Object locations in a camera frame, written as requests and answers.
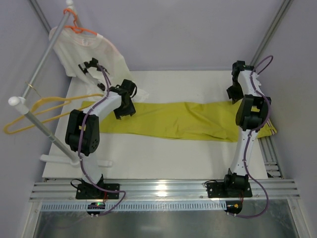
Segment yellow velvet hanger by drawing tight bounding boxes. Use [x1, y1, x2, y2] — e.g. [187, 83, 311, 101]
[2, 83, 105, 135]

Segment grey clothes rack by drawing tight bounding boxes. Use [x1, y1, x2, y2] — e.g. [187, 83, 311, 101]
[3, 0, 102, 168]

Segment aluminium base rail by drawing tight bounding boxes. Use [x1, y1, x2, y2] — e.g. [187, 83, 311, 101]
[29, 178, 300, 201]

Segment orange plastic hanger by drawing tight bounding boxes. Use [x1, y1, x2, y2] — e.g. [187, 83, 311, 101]
[63, 8, 97, 36]

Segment white printed t-shirt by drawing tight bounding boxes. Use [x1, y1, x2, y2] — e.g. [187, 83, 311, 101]
[53, 28, 135, 95]

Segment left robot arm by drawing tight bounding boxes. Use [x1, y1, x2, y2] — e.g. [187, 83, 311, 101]
[65, 79, 137, 199]

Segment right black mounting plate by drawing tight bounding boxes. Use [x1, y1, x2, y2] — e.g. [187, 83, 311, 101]
[204, 180, 253, 198]

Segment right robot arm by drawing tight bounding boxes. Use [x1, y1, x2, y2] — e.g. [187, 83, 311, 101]
[223, 60, 271, 197]

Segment black mounting plate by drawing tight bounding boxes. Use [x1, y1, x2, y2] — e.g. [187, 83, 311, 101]
[204, 180, 253, 198]
[71, 180, 120, 200]

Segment slotted cable duct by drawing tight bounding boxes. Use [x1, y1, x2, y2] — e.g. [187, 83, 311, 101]
[40, 200, 226, 212]

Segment yellow-green trousers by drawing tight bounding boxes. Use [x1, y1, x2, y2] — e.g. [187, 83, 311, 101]
[79, 100, 278, 142]

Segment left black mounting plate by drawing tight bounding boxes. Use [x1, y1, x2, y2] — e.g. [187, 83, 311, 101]
[71, 180, 120, 200]

